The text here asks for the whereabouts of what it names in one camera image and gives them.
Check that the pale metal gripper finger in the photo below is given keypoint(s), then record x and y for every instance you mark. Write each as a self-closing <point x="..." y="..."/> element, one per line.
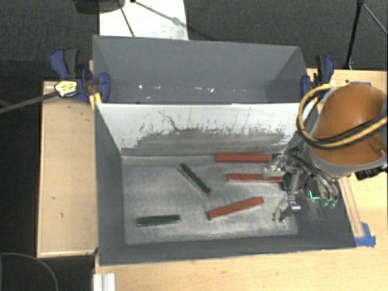
<point x="286" y="208"/>
<point x="274" y="169"/>

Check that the red-brown flat block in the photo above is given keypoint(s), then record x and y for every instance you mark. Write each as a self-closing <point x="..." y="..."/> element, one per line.
<point x="235" y="208"/>
<point x="242" y="158"/>
<point x="245" y="177"/>

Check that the dark green flat block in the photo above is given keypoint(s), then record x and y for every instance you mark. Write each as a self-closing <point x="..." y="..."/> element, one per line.
<point x="194" y="178"/>
<point x="157" y="220"/>

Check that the grey metal bin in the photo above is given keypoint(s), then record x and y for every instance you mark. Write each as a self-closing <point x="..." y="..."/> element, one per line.
<point x="194" y="126"/>

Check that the pale wood flat board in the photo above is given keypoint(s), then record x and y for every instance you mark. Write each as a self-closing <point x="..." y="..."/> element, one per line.
<point x="68" y="168"/>

